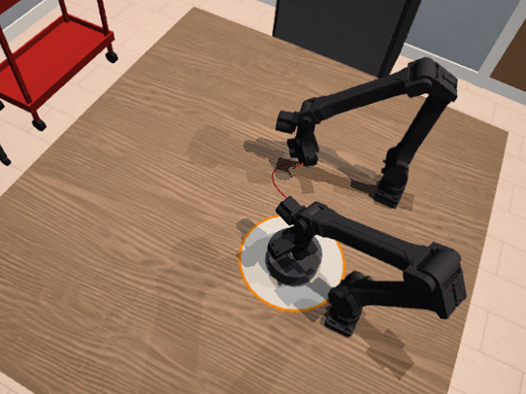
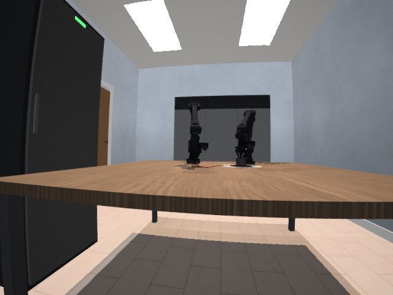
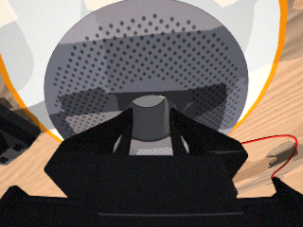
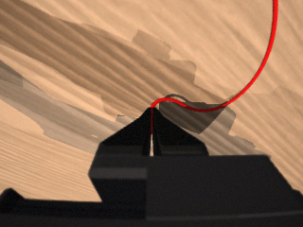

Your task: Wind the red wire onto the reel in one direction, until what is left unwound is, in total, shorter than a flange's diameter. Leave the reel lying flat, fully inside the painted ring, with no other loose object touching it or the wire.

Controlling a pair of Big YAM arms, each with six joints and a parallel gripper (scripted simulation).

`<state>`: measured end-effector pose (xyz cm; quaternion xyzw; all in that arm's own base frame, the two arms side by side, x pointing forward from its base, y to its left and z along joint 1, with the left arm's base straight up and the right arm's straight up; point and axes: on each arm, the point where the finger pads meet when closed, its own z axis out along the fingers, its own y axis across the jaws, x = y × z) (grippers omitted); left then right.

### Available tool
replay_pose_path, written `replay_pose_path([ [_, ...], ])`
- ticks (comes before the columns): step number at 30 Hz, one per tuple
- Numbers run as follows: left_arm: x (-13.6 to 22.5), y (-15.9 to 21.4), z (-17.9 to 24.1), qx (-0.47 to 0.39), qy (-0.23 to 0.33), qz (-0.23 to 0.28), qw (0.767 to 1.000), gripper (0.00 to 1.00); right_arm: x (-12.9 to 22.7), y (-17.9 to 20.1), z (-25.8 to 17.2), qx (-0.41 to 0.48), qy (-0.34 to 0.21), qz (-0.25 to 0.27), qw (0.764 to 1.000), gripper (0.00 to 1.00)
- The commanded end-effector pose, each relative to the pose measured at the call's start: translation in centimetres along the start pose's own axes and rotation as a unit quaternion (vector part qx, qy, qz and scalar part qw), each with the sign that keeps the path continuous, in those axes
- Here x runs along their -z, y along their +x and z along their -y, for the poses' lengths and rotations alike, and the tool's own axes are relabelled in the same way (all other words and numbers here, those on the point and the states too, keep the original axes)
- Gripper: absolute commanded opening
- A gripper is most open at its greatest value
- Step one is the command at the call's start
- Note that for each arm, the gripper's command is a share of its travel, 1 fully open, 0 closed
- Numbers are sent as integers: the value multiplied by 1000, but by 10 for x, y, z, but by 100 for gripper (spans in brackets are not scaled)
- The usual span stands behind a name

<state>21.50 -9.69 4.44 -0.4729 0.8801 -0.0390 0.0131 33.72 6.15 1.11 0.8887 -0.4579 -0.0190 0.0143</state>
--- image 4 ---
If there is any red wire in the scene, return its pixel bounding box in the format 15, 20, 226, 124
151, 0, 278, 135

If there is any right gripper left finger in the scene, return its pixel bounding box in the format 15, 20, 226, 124
94, 107, 152, 157

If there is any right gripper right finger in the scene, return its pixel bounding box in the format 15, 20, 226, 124
152, 107, 209, 156

